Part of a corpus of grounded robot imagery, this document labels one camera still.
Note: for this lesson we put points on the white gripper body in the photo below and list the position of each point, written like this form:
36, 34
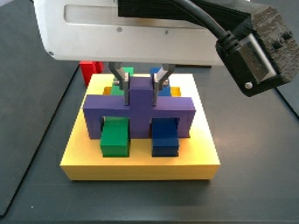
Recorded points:
84, 30

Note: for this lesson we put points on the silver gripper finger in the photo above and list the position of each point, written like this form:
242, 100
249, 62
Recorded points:
161, 77

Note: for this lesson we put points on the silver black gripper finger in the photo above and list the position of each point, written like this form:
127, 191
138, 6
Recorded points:
122, 77

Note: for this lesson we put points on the purple E-shaped block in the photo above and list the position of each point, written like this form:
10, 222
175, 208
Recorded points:
141, 111

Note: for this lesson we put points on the yellow slotted board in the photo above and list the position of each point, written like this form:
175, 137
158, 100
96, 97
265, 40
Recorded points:
195, 163

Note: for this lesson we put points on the red E-shaped block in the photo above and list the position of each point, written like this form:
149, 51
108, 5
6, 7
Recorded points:
88, 68

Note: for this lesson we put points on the blue bar block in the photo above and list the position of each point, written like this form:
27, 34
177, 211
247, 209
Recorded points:
165, 137

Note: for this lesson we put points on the green bar block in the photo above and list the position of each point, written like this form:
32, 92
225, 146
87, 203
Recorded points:
114, 139

